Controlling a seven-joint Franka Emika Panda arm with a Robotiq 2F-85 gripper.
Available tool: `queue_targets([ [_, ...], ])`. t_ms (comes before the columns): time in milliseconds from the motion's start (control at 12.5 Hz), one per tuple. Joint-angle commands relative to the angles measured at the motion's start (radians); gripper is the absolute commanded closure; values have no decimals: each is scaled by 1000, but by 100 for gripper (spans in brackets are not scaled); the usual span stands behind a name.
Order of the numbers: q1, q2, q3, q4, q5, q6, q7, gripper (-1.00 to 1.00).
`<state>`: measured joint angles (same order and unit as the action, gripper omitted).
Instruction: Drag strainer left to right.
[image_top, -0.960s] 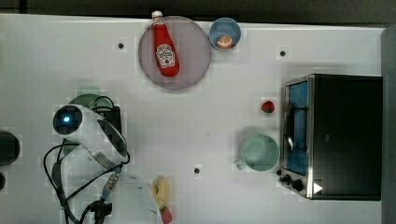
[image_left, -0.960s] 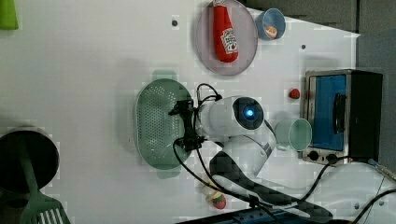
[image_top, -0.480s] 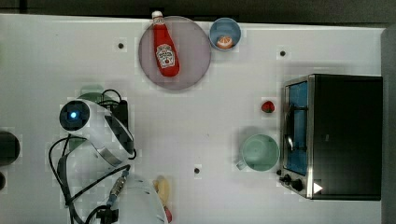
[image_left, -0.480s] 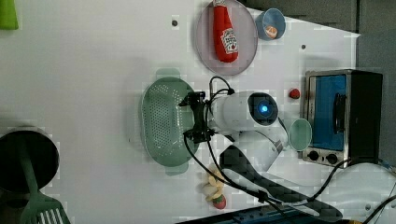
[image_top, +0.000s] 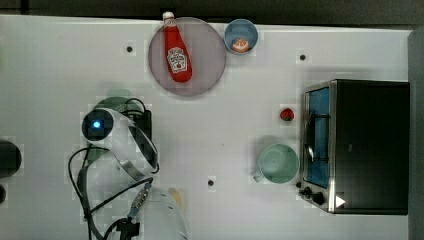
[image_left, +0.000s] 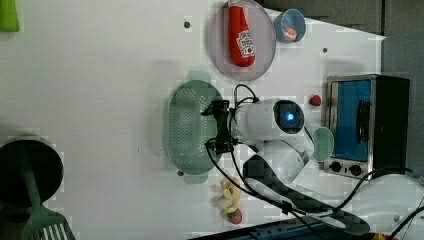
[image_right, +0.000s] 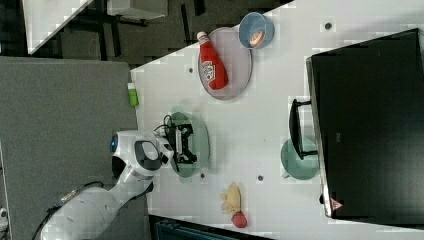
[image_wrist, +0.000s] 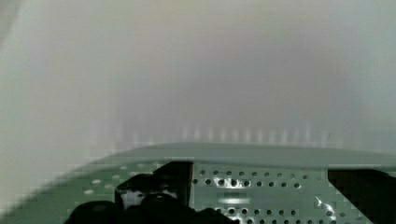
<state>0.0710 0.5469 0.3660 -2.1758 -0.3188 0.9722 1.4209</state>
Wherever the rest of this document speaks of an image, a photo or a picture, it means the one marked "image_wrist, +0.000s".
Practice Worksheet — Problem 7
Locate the green plastic strainer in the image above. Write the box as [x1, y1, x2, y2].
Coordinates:
[1, 143, 395, 224]

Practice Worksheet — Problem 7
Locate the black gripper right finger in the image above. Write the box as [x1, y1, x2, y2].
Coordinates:
[328, 169, 396, 224]

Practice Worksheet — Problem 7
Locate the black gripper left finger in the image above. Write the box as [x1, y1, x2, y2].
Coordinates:
[64, 161, 238, 224]

